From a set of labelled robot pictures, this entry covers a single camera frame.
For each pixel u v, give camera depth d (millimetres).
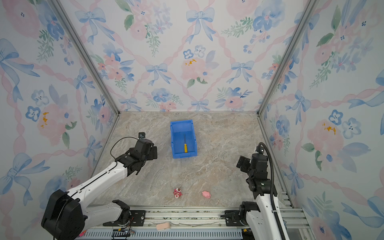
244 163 716
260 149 663
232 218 732
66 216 392
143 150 629
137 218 741
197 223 732
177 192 781
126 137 679
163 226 701
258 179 554
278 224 443
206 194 799
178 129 1103
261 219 593
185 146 992
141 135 732
